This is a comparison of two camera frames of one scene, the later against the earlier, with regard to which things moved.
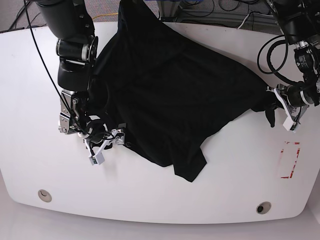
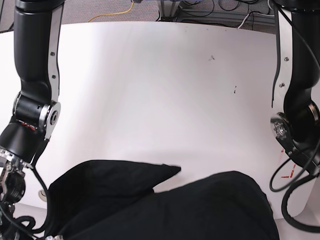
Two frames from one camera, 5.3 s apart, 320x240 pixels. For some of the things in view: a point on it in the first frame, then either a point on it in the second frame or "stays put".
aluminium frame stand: [167, 9] stays put
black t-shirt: [170, 89] -> [106, 200]
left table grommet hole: [44, 195] stays put
